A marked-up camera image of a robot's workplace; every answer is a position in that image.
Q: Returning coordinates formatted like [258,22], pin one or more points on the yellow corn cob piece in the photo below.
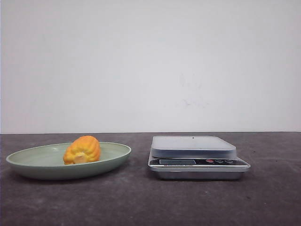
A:
[84,149]

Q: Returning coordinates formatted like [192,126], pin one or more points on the silver digital kitchen scale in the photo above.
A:
[195,157]

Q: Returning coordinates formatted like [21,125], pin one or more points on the green oval plate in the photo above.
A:
[46,162]

